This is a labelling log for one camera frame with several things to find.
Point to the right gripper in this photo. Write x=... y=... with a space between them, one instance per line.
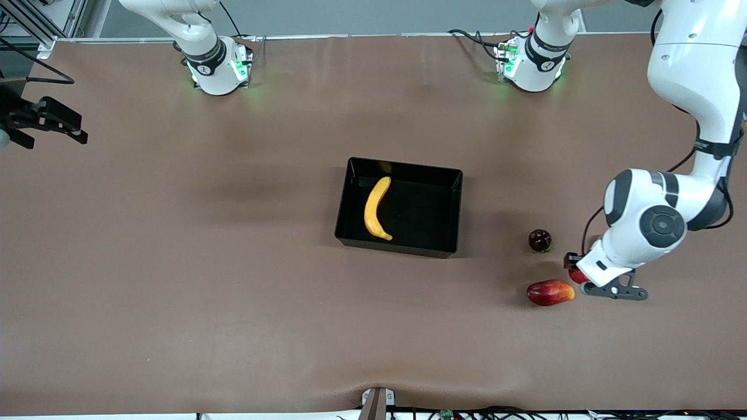
x=16 y=112

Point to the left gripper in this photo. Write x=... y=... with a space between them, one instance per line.
x=571 y=259

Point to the red yellow apple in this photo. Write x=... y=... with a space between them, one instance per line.
x=578 y=276

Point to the black plastic box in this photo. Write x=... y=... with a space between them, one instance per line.
x=426 y=233

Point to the yellow banana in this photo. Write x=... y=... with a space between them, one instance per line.
x=373 y=207

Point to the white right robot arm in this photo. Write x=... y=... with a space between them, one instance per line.
x=210 y=64

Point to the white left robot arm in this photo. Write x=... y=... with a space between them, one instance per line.
x=688 y=58

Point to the dark purple mangosteen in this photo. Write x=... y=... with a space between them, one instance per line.
x=540 y=240

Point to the red mango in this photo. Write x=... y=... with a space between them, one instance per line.
x=550 y=292

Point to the small green circuit board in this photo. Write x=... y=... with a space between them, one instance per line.
x=446 y=414

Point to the aluminium frame profile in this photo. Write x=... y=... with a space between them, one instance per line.
x=45 y=44

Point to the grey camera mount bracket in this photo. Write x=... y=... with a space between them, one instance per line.
x=376 y=405

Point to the metal table edge rail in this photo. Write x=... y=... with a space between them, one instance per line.
x=379 y=36

